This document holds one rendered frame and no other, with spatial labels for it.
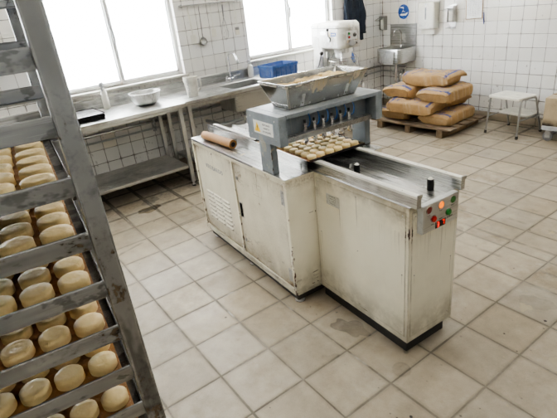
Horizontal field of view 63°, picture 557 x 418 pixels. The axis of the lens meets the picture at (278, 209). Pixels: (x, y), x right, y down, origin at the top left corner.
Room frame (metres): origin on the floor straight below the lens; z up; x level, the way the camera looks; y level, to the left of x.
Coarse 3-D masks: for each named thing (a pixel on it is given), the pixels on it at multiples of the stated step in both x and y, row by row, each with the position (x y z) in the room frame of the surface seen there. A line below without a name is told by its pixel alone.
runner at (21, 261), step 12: (60, 240) 0.61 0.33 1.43; (72, 240) 0.62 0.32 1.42; (84, 240) 0.62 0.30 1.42; (24, 252) 0.59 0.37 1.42; (36, 252) 0.59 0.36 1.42; (48, 252) 0.60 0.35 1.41; (60, 252) 0.61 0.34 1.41; (72, 252) 0.61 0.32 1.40; (0, 264) 0.57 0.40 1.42; (12, 264) 0.58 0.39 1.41; (24, 264) 0.58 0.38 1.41; (36, 264) 0.59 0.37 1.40; (0, 276) 0.57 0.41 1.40
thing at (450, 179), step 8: (344, 152) 2.56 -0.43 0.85; (352, 152) 2.50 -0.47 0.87; (360, 152) 2.44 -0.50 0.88; (368, 152) 2.38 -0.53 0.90; (376, 152) 2.35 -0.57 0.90; (368, 160) 2.39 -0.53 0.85; (376, 160) 2.33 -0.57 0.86; (384, 160) 2.28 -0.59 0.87; (392, 160) 2.23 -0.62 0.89; (400, 160) 2.18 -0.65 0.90; (408, 160) 2.17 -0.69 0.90; (392, 168) 2.23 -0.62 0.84; (400, 168) 2.18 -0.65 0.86; (408, 168) 2.14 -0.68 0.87; (416, 168) 2.09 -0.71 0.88; (424, 168) 2.04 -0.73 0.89; (432, 168) 2.02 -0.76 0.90; (416, 176) 2.09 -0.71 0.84; (424, 176) 2.04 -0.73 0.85; (432, 176) 2.01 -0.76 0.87; (440, 176) 1.96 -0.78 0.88; (448, 176) 1.92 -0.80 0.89; (456, 176) 1.89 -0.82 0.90; (464, 176) 1.87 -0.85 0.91; (448, 184) 1.92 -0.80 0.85; (456, 184) 1.89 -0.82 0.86; (464, 184) 1.88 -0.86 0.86
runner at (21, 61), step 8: (16, 48) 0.62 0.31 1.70; (24, 48) 0.62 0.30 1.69; (0, 56) 0.61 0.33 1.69; (8, 56) 0.62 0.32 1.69; (16, 56) 0.62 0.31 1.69; (24, 56) 0.62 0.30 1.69; (0, 64) 0.61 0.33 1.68; (8, 64) 0.61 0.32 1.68; (16, 64) 0.62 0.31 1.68; (24, 64) 0.62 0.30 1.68; (32, 64) 0.63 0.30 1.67; (0, 72) 0.61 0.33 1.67; (8, 72) 0.61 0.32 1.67; (16, 72) 0.62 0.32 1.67; (24, 72) 0.62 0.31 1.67
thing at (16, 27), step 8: (8, 8) 1.00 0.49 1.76; (16, 8) 1.01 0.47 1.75; (8, 16) 1.00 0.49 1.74; (16, 16) 1.01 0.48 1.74; (16, 24) 1.00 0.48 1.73; (16, 32) 1.00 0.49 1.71; (16, 40) 1.00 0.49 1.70; (32, 72) 1.01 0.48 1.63; (32, 80) 1.00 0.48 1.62; (40, 104) 1.00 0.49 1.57; (40, 112) 1.00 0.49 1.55; (48, 112) 1.01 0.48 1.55; (56, 144) 1.01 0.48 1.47; (64, 160) 1.01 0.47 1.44; (80, 216) 1.01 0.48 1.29; (96, 264) 1.01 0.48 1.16
